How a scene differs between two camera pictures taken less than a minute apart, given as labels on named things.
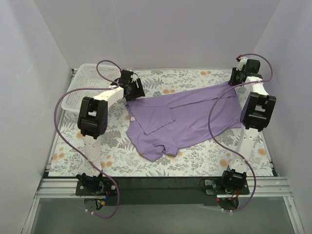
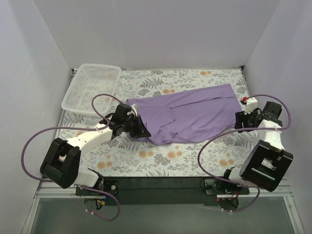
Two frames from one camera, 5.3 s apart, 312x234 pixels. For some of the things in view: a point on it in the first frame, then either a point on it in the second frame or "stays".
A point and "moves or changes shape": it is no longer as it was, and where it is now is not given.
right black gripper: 235,78 → 243,121
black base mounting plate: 162,191 stays
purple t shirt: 157,128 moves or changes shape
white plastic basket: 87,77 stays
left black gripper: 136,90 → 139,127
